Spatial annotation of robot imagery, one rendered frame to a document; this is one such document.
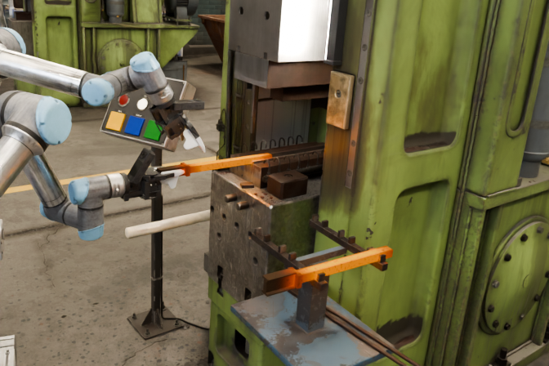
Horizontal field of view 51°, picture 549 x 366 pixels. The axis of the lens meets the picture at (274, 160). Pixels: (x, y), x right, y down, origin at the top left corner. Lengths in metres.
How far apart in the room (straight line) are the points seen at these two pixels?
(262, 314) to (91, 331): 1.30
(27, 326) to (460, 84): 2.17
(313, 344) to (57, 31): 5.58
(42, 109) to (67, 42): 5.31
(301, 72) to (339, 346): 0.91
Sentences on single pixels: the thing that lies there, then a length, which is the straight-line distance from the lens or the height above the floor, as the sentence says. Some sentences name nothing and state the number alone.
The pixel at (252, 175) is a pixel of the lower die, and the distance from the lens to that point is 2.03.
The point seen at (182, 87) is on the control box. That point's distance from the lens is 2.32.
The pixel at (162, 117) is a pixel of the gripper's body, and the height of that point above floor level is 1.19.
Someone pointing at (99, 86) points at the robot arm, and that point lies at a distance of 1.63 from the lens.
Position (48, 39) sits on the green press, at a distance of 6.78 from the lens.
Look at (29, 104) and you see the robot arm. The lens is 1.56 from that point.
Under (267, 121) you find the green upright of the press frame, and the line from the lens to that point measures 2.28.
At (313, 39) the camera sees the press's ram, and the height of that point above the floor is 1.44.
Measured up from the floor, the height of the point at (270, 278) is 0.96.
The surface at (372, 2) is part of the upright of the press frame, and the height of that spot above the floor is 1.58.
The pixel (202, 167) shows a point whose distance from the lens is 1.92.
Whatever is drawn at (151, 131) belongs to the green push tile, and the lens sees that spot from 2.32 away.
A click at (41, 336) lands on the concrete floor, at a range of 2.90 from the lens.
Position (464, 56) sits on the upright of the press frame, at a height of 1.42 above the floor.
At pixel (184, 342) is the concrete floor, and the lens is 2.77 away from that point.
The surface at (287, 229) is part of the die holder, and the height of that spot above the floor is 0.82.
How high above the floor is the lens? 1.65
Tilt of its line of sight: 19 degrees down
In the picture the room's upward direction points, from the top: 4 degrees clockwise
